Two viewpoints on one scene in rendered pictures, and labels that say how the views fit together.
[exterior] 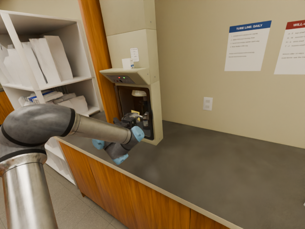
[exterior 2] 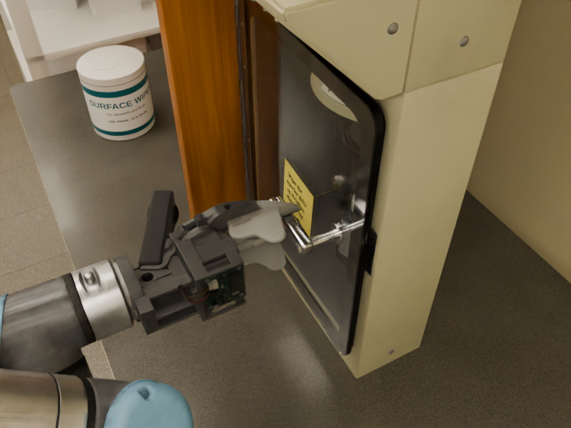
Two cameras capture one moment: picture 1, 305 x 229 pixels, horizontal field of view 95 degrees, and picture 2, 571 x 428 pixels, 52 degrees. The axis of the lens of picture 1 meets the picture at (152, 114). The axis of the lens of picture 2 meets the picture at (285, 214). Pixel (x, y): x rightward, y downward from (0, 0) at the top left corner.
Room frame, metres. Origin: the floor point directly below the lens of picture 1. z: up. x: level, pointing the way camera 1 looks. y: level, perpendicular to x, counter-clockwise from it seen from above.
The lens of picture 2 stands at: (0.46, -0.11, 1.69)
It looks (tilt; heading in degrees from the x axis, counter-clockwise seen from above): 45 degrees down; 27
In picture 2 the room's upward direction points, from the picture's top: straight up
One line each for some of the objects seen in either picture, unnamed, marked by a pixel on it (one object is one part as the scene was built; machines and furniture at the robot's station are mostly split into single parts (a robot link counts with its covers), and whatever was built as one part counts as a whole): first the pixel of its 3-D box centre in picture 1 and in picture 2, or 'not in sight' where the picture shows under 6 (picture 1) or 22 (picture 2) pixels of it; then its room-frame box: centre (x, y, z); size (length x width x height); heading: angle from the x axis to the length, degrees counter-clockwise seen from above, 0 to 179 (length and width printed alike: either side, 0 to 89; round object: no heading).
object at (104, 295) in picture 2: not in sight; (105, 295); (0.70, 0.22, 1.20); 0.08 x 0.05 x 0.08; 55
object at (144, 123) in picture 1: (134, 113); (296, 182); (0.96, 0.13, 1.19); 0.30 x 0.01 x 0.40; 54
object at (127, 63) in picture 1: (128, 63); not in sight; (0.90, 0.12, 1.54); 0.05 x 0.05 x 0.06; 74
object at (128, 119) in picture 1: (125, 125); (183, 273); (0.76, 0.17, 1.20); 0.12 x 0.09 x 0.08; 145
